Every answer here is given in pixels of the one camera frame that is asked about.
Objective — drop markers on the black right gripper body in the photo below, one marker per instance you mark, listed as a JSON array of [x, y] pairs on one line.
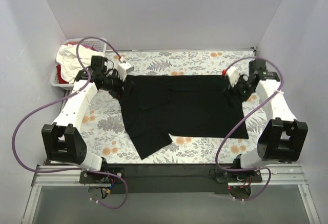
[[232, 89]]

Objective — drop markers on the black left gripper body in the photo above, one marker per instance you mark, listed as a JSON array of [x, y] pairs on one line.
[[117, 88]]

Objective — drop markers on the black t-shirt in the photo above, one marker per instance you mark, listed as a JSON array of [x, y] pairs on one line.
[[154, 108]]

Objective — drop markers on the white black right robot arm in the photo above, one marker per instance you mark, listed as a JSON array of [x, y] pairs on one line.
[[284, 135]]

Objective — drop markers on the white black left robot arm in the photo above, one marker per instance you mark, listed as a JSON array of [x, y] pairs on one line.
[[62, 139]]

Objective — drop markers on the red t-shirt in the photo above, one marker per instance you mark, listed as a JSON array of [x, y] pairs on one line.
[[60, 74]]

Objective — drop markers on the white t-shirt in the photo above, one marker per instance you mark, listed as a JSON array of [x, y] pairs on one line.
[[69, 62]]

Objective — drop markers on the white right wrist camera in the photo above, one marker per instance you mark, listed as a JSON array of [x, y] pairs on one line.
[[232, 75]]

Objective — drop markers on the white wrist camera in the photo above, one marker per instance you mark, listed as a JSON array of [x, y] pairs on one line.
[[124, 68], [232, 75]]

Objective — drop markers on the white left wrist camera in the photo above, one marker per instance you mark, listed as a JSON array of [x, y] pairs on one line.
[[124, 68]]

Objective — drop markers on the aluminium frame rail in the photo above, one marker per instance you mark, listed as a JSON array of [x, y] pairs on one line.
[[281, 174]]

